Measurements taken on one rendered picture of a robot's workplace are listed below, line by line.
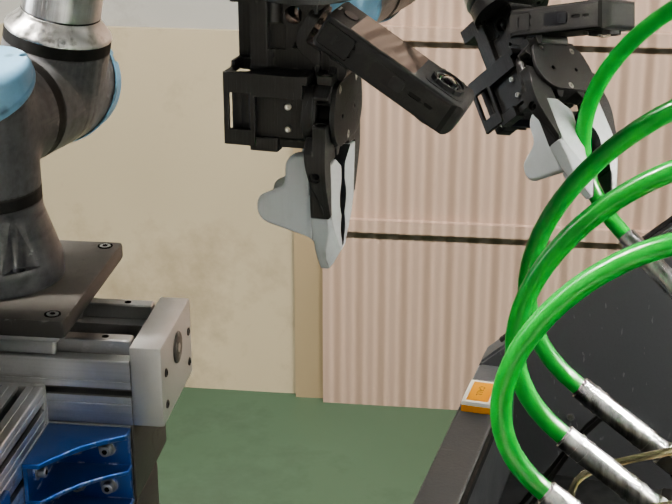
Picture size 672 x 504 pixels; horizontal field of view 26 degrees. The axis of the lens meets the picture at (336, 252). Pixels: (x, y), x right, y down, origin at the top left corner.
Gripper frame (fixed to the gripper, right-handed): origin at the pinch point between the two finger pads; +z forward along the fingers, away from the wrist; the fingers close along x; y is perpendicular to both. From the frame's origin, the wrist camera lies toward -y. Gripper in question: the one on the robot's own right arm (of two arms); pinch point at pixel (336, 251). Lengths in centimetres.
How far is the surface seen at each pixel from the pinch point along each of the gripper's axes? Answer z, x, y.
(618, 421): 12.4, -3.0, -21.0
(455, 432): 28.2, -26.9, -3.9
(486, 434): 28.3, -27.6, -6.8
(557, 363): 8.4, -3.3, -16.2
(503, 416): 5.0, 12.7, -14.9
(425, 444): 123, -194, 36
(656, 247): -7.6, 12.7, -23.6
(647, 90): 43, -219, -5
